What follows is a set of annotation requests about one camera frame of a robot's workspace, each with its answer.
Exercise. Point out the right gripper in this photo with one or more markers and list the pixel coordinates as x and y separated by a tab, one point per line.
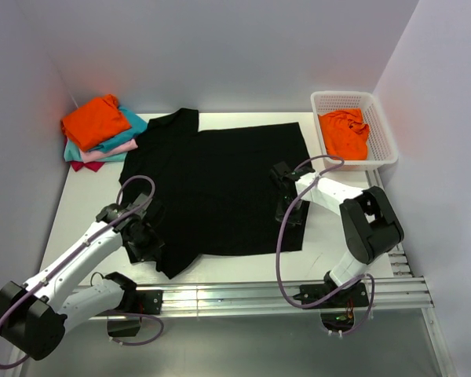
285	205

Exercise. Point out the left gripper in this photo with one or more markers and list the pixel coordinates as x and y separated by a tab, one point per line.
144	243

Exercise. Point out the black t shirt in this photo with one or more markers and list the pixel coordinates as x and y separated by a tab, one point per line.
215	186

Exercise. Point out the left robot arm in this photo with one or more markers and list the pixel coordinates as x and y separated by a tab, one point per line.
37	314

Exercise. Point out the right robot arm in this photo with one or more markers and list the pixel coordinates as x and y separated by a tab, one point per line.
370	225

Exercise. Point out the magenta folded t shirt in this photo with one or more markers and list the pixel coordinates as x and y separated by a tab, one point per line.
93	166

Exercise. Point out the pink folded t shirt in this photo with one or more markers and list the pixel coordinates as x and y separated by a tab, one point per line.
117	154

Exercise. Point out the orange crumpled t shirt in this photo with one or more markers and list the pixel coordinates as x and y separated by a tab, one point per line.
345	134

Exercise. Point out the white plastic basket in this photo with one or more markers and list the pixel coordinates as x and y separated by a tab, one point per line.
381	146

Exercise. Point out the orange folded t shirt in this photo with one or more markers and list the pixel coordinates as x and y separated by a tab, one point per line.
95	122

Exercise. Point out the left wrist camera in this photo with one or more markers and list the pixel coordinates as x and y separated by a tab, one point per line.
140	203

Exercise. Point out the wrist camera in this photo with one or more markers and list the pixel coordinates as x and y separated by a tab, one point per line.
140	203
282	174

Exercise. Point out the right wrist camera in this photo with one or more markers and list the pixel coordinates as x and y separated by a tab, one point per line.
282	174

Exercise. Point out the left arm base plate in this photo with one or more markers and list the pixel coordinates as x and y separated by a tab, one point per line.
149	301

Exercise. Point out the aluminium mounting rail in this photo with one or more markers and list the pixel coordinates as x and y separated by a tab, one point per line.
246	299

